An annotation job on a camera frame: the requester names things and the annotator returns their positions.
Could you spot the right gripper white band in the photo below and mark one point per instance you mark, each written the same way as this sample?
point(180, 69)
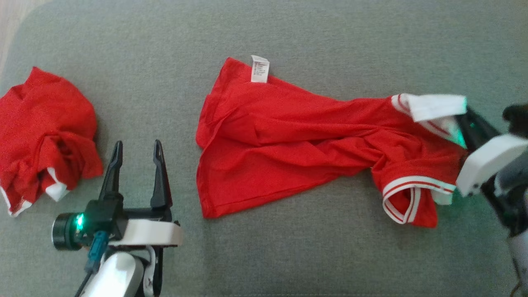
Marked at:
point(486, 161)

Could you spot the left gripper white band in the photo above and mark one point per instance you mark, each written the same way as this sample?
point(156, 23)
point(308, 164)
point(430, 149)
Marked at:
point(144, 233)

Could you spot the red shorts white side stripe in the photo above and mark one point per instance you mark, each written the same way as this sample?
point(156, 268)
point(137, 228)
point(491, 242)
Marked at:
point(45, 136)

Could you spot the red polo shirt white collar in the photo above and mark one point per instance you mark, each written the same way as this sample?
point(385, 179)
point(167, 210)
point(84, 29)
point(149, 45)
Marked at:
point(288, 140)

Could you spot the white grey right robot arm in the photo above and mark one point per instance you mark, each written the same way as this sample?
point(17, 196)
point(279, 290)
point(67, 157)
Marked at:
point(520, 251)

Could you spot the grey fabric sofa seat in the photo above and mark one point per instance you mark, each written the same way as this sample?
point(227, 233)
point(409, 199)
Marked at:
point(288, 255)

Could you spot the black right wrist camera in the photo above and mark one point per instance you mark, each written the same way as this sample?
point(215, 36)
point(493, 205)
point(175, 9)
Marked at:
point(517, 117)

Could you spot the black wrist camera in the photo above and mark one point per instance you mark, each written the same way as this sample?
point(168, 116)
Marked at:
point(64, 233)
point(517, 117)

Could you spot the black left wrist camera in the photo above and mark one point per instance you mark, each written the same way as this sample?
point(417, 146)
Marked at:
point(64, 233)

